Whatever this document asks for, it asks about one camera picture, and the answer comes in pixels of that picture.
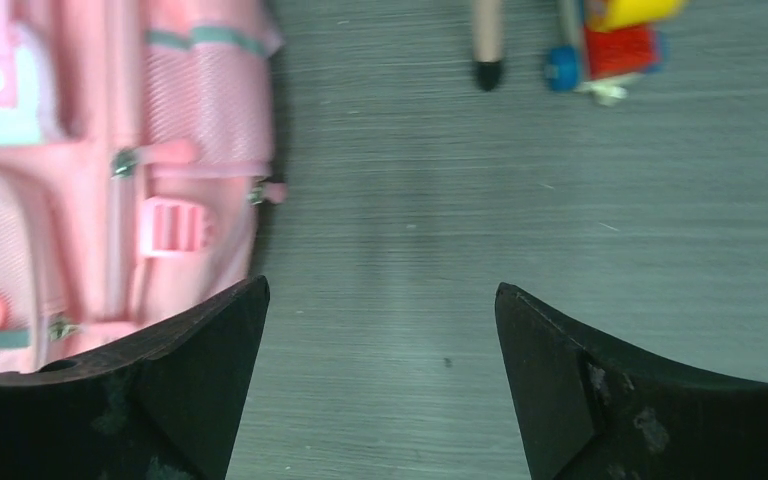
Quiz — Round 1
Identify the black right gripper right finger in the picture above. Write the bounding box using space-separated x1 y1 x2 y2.
495 283 768 479

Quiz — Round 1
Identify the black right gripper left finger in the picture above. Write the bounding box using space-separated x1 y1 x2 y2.
0 276 270 479

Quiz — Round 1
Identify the pink student backpack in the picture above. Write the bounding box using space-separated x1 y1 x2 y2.
0 1 286 373

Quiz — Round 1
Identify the pink tripod stand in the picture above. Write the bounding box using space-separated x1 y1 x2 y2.
471 0 504 92

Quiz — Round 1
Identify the colourful toy block train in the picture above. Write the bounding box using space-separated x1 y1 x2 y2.
544 0 685 106

